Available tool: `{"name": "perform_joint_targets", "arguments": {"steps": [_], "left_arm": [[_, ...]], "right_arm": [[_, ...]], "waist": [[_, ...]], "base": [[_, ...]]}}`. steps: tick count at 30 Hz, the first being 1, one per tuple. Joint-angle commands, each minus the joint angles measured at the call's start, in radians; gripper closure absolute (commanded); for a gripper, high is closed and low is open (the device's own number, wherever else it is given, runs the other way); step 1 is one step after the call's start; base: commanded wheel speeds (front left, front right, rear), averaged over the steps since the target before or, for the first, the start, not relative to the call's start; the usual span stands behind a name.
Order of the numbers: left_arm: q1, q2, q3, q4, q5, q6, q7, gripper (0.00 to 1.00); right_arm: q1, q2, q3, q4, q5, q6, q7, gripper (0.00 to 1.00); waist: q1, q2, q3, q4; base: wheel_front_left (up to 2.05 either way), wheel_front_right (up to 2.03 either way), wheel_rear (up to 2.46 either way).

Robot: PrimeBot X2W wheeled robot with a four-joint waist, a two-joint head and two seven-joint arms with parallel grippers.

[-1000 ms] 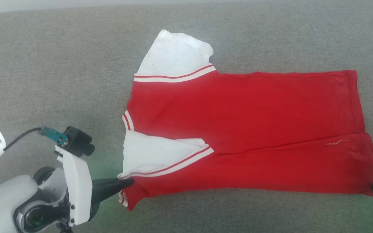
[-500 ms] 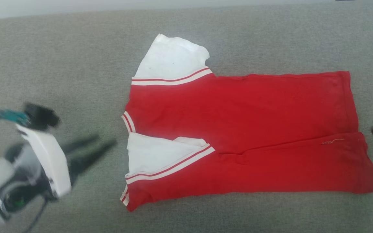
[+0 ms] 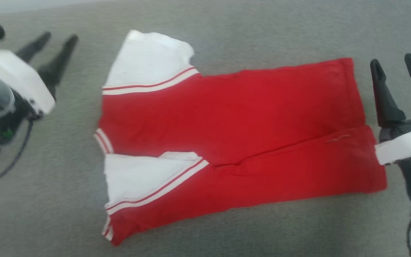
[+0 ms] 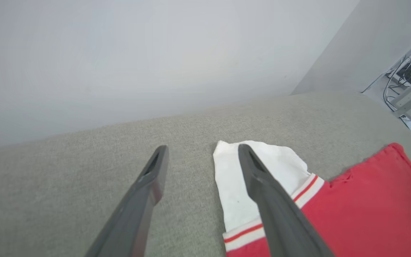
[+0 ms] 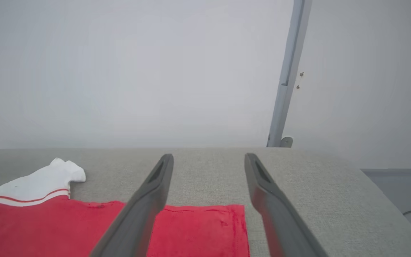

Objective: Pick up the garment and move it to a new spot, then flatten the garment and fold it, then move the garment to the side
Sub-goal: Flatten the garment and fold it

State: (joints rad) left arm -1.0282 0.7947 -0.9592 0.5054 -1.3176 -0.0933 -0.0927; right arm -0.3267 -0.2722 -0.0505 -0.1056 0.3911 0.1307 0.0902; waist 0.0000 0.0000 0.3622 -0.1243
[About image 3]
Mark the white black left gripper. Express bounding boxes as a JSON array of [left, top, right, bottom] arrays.
[[0, 31, 80, 150]]

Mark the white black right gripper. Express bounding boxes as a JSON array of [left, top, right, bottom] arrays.
[[370, 53, 411, 212]]

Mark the red and white garment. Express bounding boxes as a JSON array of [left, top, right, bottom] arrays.
[[93, 30, 388, 247]]

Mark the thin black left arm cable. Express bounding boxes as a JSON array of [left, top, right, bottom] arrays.
[[0, 118, 35, 190]]

